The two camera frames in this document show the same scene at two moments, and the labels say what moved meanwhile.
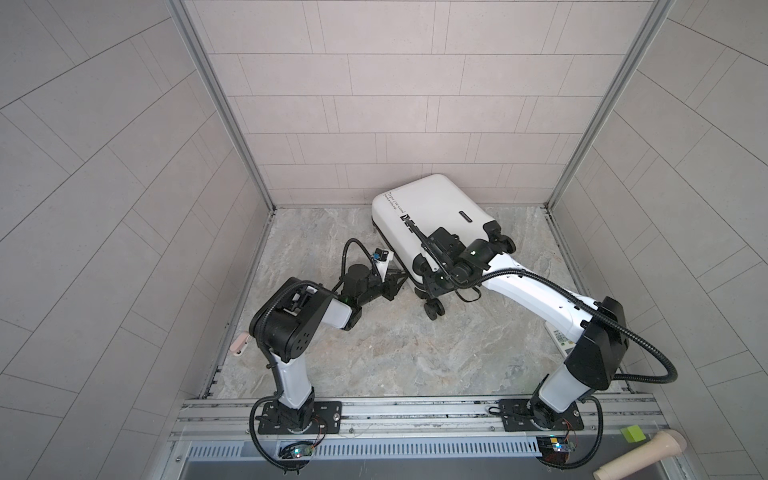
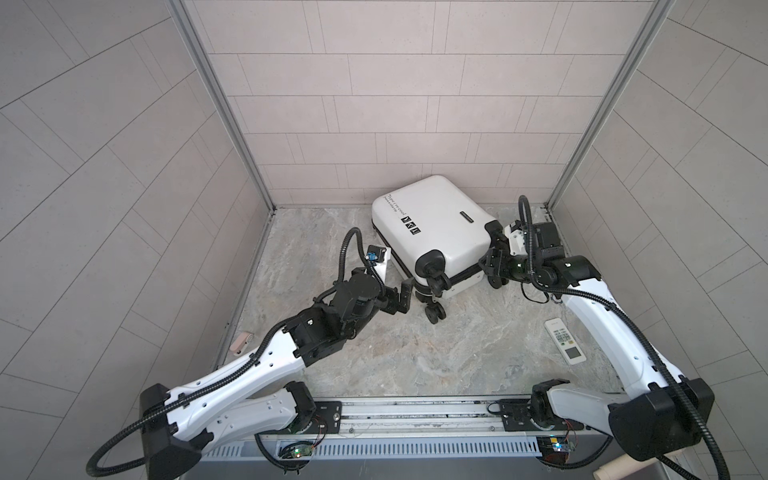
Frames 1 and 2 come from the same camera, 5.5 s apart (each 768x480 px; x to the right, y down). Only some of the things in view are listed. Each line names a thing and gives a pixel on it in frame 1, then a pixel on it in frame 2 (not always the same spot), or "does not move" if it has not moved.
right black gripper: x=427 y=274 -> x=501 y=268
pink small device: x=240 y=344 does not move
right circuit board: x=554 y=449 does not move
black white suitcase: x=404 y=216 does not move
